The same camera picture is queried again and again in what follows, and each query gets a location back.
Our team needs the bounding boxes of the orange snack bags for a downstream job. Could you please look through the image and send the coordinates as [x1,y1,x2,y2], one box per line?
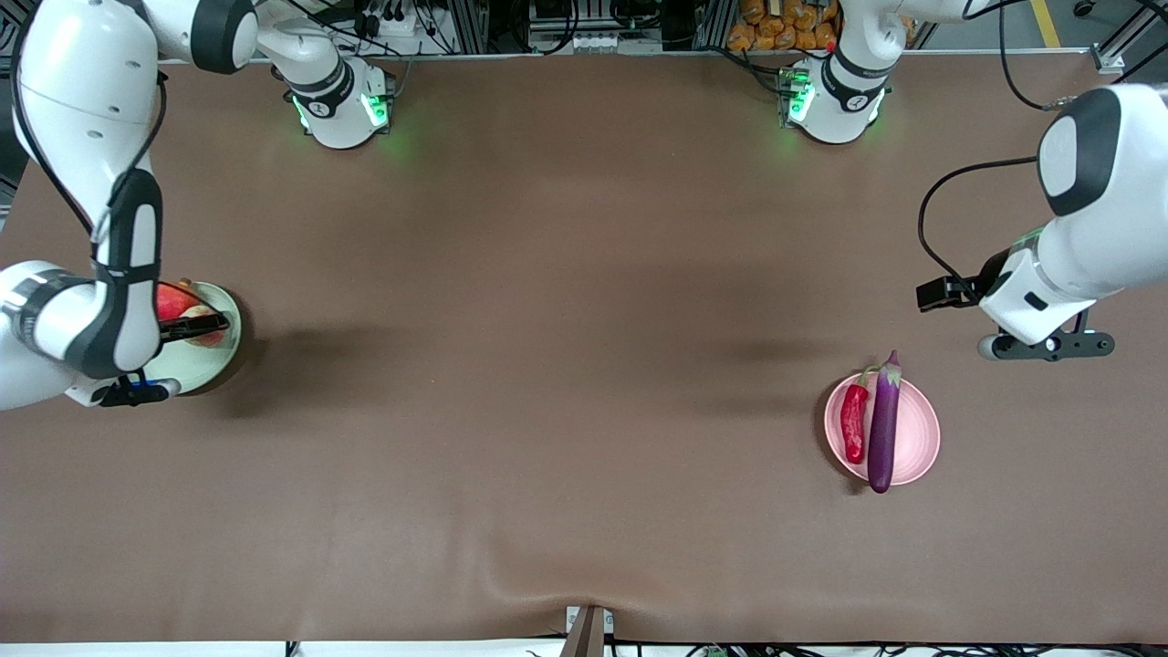
[727,0,918,51]

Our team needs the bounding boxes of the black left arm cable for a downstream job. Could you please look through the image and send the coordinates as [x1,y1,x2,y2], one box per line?
[917,0,1168,293]

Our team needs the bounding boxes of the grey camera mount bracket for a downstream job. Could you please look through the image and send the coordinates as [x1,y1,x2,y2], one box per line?
[559,604,615,657]

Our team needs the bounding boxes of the aluminium frame profile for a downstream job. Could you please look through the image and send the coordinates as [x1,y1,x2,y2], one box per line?
[1092,0,1168,76]

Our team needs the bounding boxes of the pink round plate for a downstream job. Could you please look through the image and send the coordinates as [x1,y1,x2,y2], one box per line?
[824,371,941,486]

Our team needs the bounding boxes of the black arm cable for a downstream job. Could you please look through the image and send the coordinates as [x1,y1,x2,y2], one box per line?
[917,0,1168,293]
[9,46,170,266]

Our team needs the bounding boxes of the white power strip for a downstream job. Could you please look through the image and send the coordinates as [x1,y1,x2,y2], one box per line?
[351,7,422,39]

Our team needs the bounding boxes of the red chili pepper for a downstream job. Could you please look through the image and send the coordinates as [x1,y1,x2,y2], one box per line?
[840,365,881,465]

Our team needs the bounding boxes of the white terminal block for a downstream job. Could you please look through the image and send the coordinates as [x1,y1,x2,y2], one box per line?
[570,32,647,53]

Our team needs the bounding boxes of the purple eggplant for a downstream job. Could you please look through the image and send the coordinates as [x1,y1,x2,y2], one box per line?
[867,350,904,495]

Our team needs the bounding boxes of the yellow pink peach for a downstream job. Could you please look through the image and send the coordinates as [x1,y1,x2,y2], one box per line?
[180,306,229,349]

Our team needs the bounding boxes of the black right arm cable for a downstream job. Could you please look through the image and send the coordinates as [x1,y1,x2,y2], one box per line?
[9,46,170,266]

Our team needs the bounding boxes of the brown table mat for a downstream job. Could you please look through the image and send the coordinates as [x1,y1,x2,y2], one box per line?
[0,53,1168,644]

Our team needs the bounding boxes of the green round plate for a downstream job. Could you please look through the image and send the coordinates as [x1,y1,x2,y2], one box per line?
[146,281,245,397]

